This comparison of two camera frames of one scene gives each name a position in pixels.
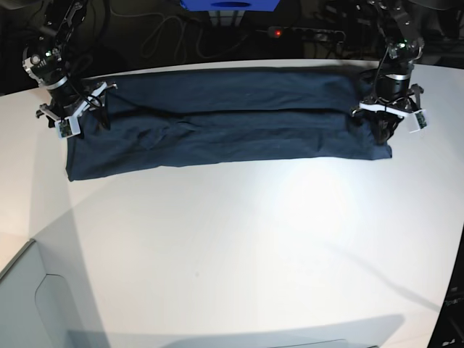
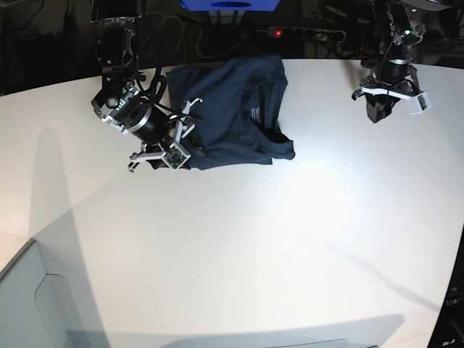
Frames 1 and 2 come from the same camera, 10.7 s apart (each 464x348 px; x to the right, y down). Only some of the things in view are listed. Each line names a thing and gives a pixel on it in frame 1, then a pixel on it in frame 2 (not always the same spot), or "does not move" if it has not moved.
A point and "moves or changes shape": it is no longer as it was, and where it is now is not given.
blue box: (230, 5) does not move
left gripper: (64, 112) -> (159, 130)
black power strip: (307, 34) does not move
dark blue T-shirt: (205, 117) moves or changes shape
